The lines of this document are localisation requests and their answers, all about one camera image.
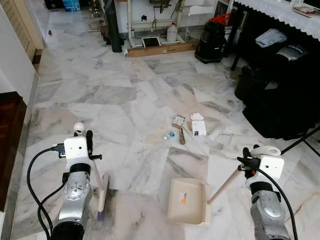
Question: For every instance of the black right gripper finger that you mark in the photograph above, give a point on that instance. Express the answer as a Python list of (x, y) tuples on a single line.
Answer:
[(246, 152)]

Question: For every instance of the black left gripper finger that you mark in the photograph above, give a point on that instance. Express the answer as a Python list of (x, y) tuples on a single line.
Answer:
[(90, 139)]

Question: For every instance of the beige broom with purple bristles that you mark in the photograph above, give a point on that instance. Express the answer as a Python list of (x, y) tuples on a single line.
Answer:
[(103, 197)]

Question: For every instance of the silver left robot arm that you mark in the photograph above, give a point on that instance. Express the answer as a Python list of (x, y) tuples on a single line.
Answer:
[(75, 197)]

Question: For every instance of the small brown floor object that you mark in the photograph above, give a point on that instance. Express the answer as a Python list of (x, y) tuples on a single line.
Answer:
[(50, 32)]

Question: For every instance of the clear plastic wrapper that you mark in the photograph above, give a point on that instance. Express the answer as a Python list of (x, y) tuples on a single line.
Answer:
[(220, 135)]

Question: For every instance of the white open paper box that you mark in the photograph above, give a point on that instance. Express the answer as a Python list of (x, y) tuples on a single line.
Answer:
[(198, 127)]

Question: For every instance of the black folding chair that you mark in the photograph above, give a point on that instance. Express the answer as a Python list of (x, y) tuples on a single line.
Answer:
[(300, 141)]

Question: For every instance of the large black fabric bag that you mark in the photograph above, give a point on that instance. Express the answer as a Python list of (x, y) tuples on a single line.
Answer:
[(285, 107)]

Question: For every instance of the brown stick-shaped litter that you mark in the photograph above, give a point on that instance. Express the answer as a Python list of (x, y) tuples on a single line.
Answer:
[(182, 137)]

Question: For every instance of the small brown cardboard box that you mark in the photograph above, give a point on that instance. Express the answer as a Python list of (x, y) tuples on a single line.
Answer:
[(178, 121)]

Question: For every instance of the tiny bottle with blue cap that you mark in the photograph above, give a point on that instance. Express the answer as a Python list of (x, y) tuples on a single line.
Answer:
[(169, 135)]

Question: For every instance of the black table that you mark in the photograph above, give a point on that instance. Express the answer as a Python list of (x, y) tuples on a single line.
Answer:
[(238, 45)]

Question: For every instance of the grey printed bag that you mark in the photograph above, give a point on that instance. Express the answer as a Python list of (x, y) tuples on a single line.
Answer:
[(292, 51)]

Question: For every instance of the black upright pole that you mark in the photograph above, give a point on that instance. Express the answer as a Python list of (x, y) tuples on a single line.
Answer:
[(114, 30)]

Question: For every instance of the black canister vacuum cleaner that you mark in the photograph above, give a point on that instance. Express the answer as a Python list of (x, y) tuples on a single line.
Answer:
[(211, 45)]

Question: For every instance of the long wooden plank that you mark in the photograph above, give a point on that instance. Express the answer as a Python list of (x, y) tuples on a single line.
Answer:
[(160, 49)]

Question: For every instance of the white-framed dark tablet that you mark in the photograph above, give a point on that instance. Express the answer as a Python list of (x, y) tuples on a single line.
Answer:
[(150, 42)]

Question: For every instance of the white plastic jug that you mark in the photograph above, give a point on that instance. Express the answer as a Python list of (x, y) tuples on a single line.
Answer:
[(172, 34)]

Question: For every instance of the wooden louvre door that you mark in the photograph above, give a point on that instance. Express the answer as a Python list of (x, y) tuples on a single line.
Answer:
[(25, 22)]

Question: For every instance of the blue box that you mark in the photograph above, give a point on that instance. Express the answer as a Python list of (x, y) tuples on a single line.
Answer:
[(71, 5)]

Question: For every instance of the red plastic bag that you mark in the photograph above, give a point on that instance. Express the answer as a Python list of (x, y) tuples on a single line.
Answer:
[(221, 19)]

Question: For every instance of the white lace tablecloth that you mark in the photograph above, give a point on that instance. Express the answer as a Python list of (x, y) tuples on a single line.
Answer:
[(280, 12)]

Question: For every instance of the colourful book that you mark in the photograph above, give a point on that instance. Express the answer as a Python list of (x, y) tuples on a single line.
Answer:
[(306, 11)]

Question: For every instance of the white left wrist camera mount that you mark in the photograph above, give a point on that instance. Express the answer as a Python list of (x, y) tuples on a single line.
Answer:
[(76, 148)]

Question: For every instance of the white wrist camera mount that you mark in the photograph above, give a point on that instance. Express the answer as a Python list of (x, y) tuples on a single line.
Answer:
[(271, 168), (76, 148)]

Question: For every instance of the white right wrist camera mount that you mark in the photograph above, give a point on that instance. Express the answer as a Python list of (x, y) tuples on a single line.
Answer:
[(271, 168)]

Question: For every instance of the white metal rack frame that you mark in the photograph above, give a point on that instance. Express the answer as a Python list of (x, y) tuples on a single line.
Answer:
[(131, 22)]

